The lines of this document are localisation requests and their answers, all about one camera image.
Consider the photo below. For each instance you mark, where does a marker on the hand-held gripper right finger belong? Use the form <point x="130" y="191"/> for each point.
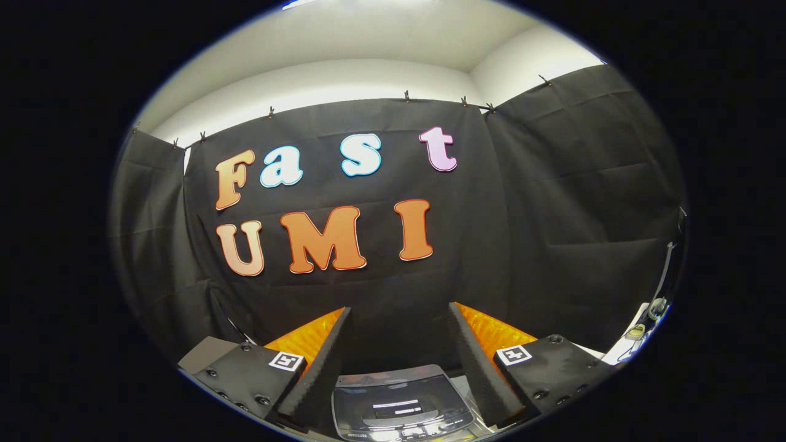
<point x="476" y="368"/>

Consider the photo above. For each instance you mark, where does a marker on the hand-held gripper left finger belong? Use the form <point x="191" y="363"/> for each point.
<point x="322" y="368"/>

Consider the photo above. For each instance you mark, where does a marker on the grey washing machine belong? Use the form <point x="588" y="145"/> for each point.
<point x="430" y="433"/>

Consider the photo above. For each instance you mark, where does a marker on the dark washing machine lid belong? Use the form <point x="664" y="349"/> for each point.
<point x="399" y="393"/>

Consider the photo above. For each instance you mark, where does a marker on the white board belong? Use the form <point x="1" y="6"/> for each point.
<point x="614" y="355"/>

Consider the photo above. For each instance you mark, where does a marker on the small yellow-green device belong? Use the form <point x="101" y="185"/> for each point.
<point x="635" y="332"/>

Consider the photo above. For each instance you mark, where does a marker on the black backdrop cloth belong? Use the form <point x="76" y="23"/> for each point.
<point x="552" y="215"/>

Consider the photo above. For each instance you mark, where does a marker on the row of cloth clips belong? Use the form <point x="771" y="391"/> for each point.
<point x="406" y="96"/>

